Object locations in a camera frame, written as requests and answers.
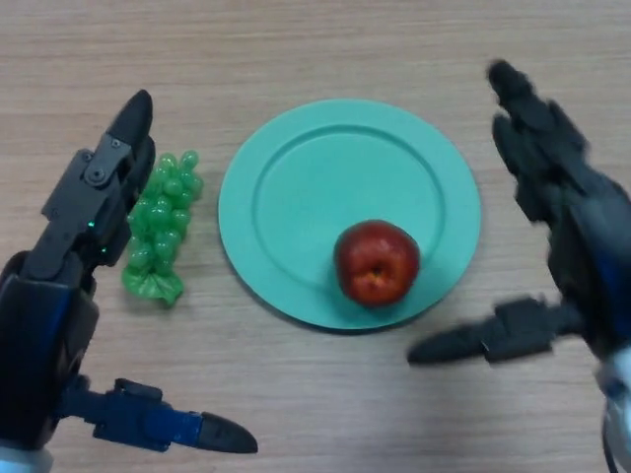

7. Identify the green plastic grape bunch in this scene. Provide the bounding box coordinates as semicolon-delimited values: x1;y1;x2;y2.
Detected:
121;150;205;309

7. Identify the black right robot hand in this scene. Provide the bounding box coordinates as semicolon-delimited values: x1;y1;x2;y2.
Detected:
406;59;631;367

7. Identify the green round plate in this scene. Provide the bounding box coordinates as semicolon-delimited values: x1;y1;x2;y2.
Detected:
218;100;482;331

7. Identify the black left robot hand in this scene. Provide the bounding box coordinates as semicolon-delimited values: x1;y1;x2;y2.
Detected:
0;89;259;455

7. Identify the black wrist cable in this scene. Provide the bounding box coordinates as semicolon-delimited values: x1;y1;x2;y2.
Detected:
599;423;621;473

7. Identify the red apple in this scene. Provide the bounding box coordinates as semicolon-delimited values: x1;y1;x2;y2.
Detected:
333;220;422;309

